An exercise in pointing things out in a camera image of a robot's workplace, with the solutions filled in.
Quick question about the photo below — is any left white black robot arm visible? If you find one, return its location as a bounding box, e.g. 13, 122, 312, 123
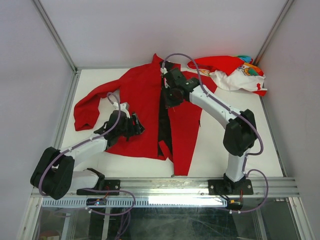
30, 110, 145, 200

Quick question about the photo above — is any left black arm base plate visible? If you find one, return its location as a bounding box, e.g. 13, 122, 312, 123
76, 179, 121, 197

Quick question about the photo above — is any left aluminium corner post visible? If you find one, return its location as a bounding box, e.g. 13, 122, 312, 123
31, 0, 78, 73

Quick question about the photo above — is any red zip jacket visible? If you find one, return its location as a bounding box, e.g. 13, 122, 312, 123
73, 54, 202, 176

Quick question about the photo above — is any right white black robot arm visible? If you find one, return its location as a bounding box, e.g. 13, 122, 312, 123
161, 68, 257, 195

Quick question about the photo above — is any slotted grey cable duct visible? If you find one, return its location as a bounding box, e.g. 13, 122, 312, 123
42, 196, 227, 208

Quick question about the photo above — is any red white printed garment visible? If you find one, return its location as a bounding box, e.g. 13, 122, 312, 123
187, 55, 268, 97

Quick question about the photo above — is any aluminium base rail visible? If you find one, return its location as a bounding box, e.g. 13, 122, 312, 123
31, 177, 301, 198

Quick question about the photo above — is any aluminium corner post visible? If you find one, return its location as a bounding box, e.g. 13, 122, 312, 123
253, 0, 296, 66
31, 0, 78, 73

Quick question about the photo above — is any right aluminium corner post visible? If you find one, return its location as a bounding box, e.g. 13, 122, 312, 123
253, 0, 296, 66

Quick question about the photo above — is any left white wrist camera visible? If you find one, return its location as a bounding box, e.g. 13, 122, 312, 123
112, 102, 131, 118

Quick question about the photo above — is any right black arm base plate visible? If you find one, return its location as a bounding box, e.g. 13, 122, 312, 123
207, 179, 254, 196

